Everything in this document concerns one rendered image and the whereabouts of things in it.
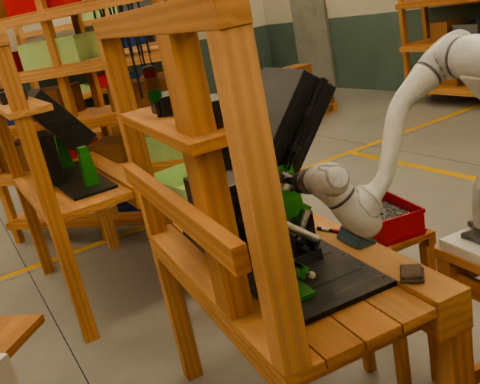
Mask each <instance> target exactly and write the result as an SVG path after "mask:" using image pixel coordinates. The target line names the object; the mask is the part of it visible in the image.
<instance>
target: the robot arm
mask: <svg viewBox="0 0 480 384"><path fill-rule="evenodd" d="M446 79H448V80H450V79H460V80H461V81H462V82H463V84H464V85H465V86H466V87H467V88H468V89H469V90H470V91H471V92H472V94H473V95H474V96H475V97H476V98H478V99H479V100H480V34H470V33H469V32H468V31H467V30H463V29H457V30H453V31H451V32H449V33H448V34H445V35H444V36H442V37H441V38H440V39H439V40H438V41H436V42H435V43H434V44H433V45H432V46H431V47H430V48H429V49H428V50H427V51H426V52H425V53H424V54H423V55H422V57H421V58H420V59H419V60H418V62H417V63H416V64H415V65H414V67H413V69H412V70H411V71H410V73H409V74H408V76H407V78H406V79H405V80H404V82H403V83H402V85H401V86H400V88H399V89H398V90H397V92H396V93H395V95H394V97H393V99H392V100H391V103H390V105H389V108H388V110H387V114H386V120H385V126H384V131H383V137H382V147H381V152H380V158H379V167H378V171H377V173H376V176H375V177H374V179H373V180H372V181H371V182H370V183H368V184H367V185H358V186H357V187H354V186H353V185H352V184H351V182H350V174H349V172H348V170H347V169H346V168H345V167H344V166H343V165H340V164H338V163H334V162H322V163H318V164H316V165H313V166H312V167H309V168H304V169H302V170H301V171H298V172H297V173H295V174H288V173H289V172H287V170H284V171H282V172H280V173H279V178H280V185H282V184H284V186H283V188H282V190H290V192H291V193H292V192H293V191H294V190H295V192H296V193H299V194H308V195H310V194H313V195H314V196H315V197H317V198H319V199H320V201H322V202H323V203H324V204H325V205H326V206H327V207H328V208H329V209H330V210H331V211H332V212H333V214H334V216H335V217H336V218H337V219H338V220H339V222H340V223H341V224H342V225H343V226H344V227H346V228H347V229H348V230H349V231H351V232H352V233H353V234H355V235H358V236H360V237H362V238H371V237H373V236H375V235H377V234H378V233H379V232H380V230H381V228H382V217H381V216H380V210H381V209H382V199H383V197H384V196H385V194H386V192H387V190H388V189H389V187H390V185H391V183H392V180H393V178H394V175H395V170H396V165H397V161H398V154H399V149H400V145H401V141H402V134H403V129H404V125H405V119H406V117H407V115H408V112H409V110H410V109H411V107H412V106H413V105H414V104H415V103H416V102H417V101H418V100H420V99H421V98H422V97H423V96H425V95H426V94H428V93H429V92H431V91H432V90H434V89H435V88H436V87H438V86H439V85H440V84H441V83H442V82H444V81H445V80H446ZM472 218H473V219H470V220H469V221H468V226H469V227H470V228H472V230H470V231H467V232H462V233H461V238H464V239H467V240H469V241H472V242H474V243H476V244H479V245H480V174H479V175H478V177H477V178H476V180H475V183H474V186H473V190H472Z"/></svg>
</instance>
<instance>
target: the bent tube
mask: <svg viewBox="0 0 480 384"><path fill-rule="evenodd" d="M287 225H288V230H289V231H290V232H292V233H295V234H297V235H299V236H301V237H303V238H306V239H308V240H309V241H311V242H314V243H317V242H318V240H319V236H318V235H316V234H314V233H312V232H309V231H307V230H305V229H303V228H301V227H299V226H296V225H294V224H292V223H291V222H288V221H287Z"/></svg>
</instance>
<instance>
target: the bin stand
mask: <svg viewBox="0 0 480 384"><path fill-rule="evenodd" d="M425 228H426V227H425ZM426 229H427V231H426V234H425V235H421V236H418V237H416V238H412V239H409V240H406V241H403V242H399V243H397V244H394V245H390V246H388V247H387V248H390V249H392V250H393V251H396V252H397V251H401V250H402V249H405V248H408V247H410V246H412V245H415V244H417V243H419V242H421V243H420V244H419V252H420V260H421V264H423V265H424V266H426V267H429V268H431V269H433V270H435V271H437V263H436V257H435V256H434V248H435V244H436V243H437V242H436V233H435V231H434V230H431V229H428V228H426ZM427 339H428V347H429V355H430V371H431V379H432V381H433V382H435V383H436V384H437V368H436V359H435V351H434V338H433V337H432V336H430V335H429V334H427ZM392 346H393V352H394V359H395V371H396V378H397V384H412V381H411V368H410V361H409V354H408V340H407V337H405V338H402V339H401V340H398V341H396V342H394V343H392ZM362 360H363V368H364V369H365V370H366V371H367V372H368V373H371V372H372V371H374V370H376V358H375V352H373V353H371V354H369V355H367V356H365V357H362Z"/></svg>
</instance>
